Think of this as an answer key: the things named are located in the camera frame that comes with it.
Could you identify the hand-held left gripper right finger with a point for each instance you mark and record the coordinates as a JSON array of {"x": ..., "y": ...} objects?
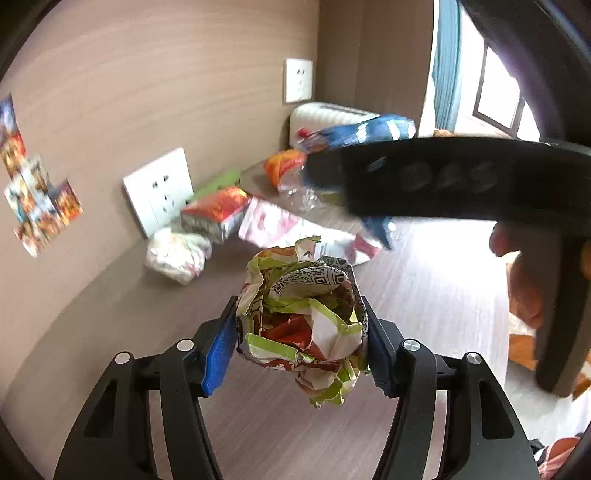
[{"x": 381, "y": 360}]

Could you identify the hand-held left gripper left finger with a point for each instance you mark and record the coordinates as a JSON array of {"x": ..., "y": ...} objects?
[{"x": 220, "y": 355}]

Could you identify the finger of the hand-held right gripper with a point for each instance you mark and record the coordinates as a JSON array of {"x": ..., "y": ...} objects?
[{"x": 438, "y": 194}]

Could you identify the green printed paper wrapper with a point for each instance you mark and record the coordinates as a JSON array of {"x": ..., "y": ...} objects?
[{"x": 300, "y": 323}]

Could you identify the blue snack bag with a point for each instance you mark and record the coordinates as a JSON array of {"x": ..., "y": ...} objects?
[{"x": 369, "y": 131}]

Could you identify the white plastic bag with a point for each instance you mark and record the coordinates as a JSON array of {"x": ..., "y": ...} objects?
[{"x": 178, "y": 254}]

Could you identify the clear plastic wrapper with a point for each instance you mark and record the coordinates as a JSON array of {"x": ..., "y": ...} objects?
[{"x": 300, "y": 194}]

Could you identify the pink white packet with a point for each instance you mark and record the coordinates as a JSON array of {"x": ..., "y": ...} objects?
[{"x": 277, "y": 226}]

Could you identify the red orange snack box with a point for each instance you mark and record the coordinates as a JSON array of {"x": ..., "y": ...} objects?
[{"x": 212, "y": 212}]

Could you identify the orange snack bag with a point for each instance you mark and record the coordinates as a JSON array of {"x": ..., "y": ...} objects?
[{"x": 284, "y": 164}]

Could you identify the green packet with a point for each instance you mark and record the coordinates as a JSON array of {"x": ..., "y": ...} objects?
[{"x": 214, "y": 184}]

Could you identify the person's right hand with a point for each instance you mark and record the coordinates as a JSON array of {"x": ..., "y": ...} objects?
[{"x": 526, "y": 286}]

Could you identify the dark framed window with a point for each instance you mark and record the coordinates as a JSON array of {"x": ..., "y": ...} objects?
[{"x": 501, "y": 92}]

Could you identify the blue curtain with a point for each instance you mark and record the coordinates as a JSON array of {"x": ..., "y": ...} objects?
[{"x": 447, "y": 64}]

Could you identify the white ribbed tissue box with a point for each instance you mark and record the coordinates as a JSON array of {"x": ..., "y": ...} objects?
[{"x": 318, "y": 117}]

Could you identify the plaid clothing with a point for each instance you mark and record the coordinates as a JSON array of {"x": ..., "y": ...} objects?
[{"x": 558, "y": 457}]

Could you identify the large white wall socket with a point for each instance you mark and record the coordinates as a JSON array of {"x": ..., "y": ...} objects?
[{"x": 159, "y": 191}]

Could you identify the small white wall socket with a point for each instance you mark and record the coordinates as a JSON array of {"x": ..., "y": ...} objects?
[{"x": 298, "y": 81}]

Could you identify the cluster of colourful wall stickers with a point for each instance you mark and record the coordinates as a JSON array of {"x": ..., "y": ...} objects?
[{"x": 37, "y": 203}]

